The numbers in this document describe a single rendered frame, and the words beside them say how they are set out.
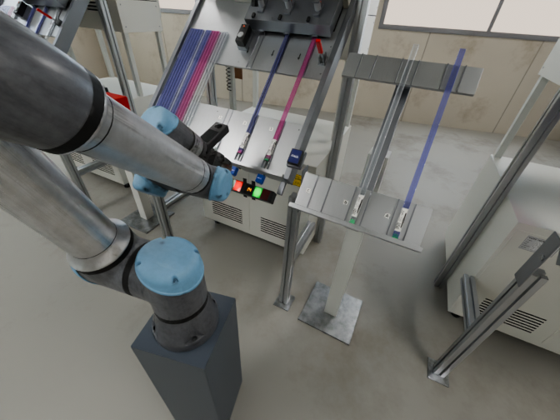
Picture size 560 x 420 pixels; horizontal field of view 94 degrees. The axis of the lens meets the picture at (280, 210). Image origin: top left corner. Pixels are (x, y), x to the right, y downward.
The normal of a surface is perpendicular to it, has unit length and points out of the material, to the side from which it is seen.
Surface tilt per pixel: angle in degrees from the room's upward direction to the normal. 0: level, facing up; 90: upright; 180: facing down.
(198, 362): 0
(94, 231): 91
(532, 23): 90
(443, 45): 90
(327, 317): 0
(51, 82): 75
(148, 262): 7
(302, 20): 44
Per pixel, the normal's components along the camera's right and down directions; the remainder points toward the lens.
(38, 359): 0.05, -0.79
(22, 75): 0.81, 0.20
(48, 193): 0.91, 0.32
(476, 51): -0.24, 0.58
